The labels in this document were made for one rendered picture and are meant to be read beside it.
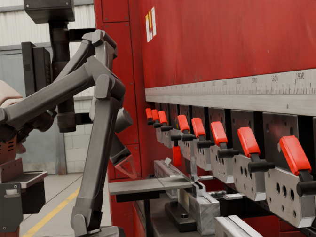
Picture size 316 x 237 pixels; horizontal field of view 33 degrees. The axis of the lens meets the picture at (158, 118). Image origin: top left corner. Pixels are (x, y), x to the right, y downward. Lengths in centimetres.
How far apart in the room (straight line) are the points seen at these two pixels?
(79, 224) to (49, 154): 786
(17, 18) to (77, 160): 260
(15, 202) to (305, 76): 125
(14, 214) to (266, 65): 115
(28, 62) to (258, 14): 197
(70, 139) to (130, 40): 664
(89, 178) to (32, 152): 791
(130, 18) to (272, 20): 184
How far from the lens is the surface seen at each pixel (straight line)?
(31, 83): 277
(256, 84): 94
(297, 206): 81
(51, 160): 929
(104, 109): 149
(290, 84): 80
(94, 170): 146
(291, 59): 79
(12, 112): 164
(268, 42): 88
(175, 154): 164
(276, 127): 86
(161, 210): 197
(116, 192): 171
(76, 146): 919
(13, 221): 183
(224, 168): 119
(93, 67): 154
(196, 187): 169
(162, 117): 187
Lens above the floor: 131
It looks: 3 degrees down
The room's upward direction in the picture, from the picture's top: 4 degrees counter-clockwise
